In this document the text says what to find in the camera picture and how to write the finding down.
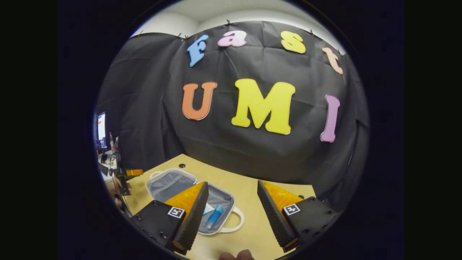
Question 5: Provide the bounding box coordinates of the teal slim bottle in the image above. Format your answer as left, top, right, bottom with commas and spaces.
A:
205, 205, 224, 229

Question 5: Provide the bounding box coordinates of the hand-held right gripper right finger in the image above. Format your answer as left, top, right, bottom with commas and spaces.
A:
257, 180, 339, 253

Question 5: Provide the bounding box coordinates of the white suitcase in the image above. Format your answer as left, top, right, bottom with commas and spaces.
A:
145, 168, 245, 236

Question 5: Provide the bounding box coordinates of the cluttered white desk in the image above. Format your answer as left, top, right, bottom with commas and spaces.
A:
96, 143, 121, 181

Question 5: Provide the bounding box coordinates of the black backdrop cloth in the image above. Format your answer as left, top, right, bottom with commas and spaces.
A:
95, 21, 370, 213

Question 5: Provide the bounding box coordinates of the computer monitor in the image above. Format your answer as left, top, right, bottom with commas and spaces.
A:
97, 112, 107, 143

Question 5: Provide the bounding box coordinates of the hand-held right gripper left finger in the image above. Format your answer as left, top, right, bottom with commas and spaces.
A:
130, 181, 209, 255

